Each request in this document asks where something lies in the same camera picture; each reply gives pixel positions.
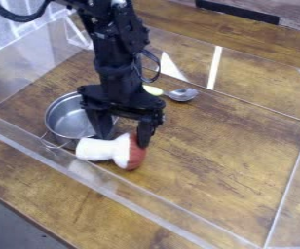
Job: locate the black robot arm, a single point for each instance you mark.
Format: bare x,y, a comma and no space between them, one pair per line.
120,39

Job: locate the silver metal pot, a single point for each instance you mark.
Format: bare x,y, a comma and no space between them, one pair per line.
66,123

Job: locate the clear acrylic enclosure wall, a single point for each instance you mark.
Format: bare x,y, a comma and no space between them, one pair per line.
218,185

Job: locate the spoon with green handle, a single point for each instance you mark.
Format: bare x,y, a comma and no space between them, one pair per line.
180,95

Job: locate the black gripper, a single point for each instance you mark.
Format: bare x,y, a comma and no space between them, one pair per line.
122,96

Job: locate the black bar in background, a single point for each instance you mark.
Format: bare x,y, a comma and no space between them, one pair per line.
236,11

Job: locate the red and white plush mushroom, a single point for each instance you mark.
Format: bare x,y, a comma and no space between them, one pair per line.
122,150

